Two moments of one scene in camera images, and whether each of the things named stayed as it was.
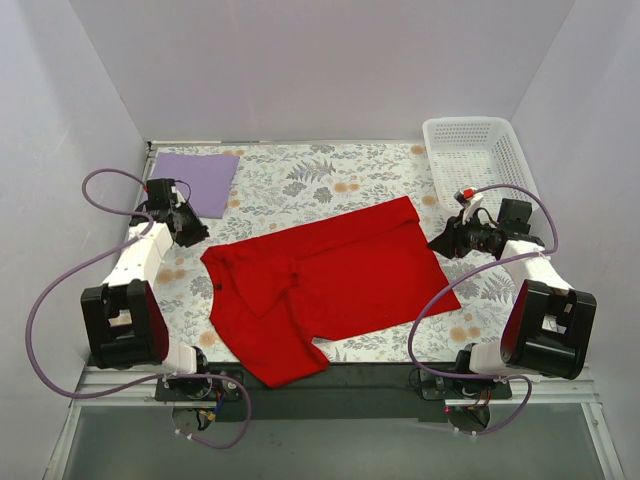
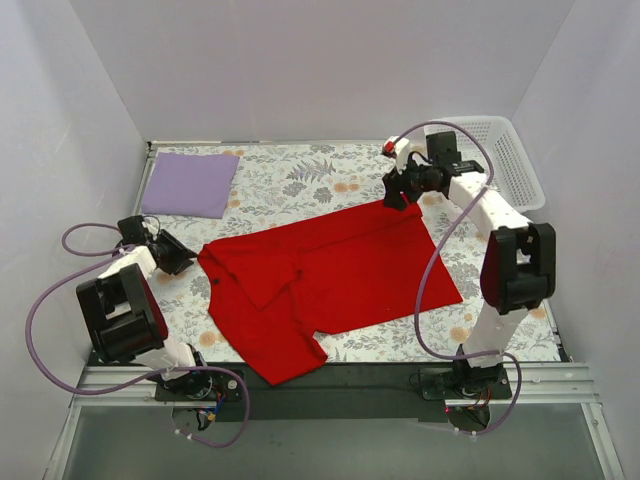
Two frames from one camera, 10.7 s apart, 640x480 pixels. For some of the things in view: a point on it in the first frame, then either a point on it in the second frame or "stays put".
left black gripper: x=187 y=228 → x=173 y=252
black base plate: x=340 y=392 stays put
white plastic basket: x=475 y=152 stays put
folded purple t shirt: x=209 y=178 stays put
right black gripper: x=458 y=238 → x=398 y=185
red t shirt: x=275 y=295 stays put
